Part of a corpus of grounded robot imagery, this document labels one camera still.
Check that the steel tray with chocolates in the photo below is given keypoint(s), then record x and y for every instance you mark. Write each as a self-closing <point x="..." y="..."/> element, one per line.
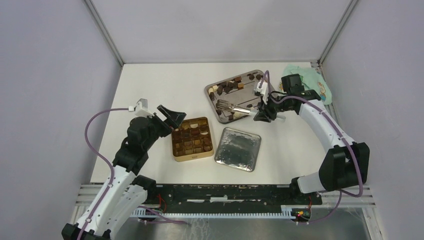
<point x="238" y="90"/>

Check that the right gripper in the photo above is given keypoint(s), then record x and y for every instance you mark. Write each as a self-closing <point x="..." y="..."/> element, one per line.
<point x="262" y="116"/>

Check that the gold chocolate box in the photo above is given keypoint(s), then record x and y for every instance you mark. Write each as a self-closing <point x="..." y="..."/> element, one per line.
<point x="192" y="140"/>

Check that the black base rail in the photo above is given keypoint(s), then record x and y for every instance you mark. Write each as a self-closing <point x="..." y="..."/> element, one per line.
<point x="227" y="198"/>

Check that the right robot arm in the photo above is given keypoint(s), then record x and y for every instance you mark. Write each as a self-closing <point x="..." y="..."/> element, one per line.
<point x="345" y="164"/>

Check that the metal serving tongs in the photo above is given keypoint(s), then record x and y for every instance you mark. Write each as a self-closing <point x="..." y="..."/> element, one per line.
<point x="248" y="111"/>

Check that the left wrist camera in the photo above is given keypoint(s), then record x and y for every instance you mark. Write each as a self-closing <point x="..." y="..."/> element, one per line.
<point x="141" y="109"/>

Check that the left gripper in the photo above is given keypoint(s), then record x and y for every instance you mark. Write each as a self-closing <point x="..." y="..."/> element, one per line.
<point x="175" y="118"/>

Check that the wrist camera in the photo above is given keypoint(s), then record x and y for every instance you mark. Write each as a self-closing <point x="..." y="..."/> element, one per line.
<point x="262" y="90"/>
<point x="141" y="109"/>

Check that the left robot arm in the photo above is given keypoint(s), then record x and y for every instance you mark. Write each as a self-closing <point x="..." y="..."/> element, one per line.
<point x="124" y="189"/>

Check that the silver box lid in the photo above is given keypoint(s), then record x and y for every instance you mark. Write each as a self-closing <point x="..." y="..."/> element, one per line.
<point x="238" y="149"/>

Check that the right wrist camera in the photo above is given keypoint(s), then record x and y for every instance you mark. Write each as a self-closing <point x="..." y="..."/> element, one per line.
<point x="262" y="90"/>

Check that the green printed cloth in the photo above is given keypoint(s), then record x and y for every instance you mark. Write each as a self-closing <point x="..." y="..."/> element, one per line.
<point x="311" y="79"/>

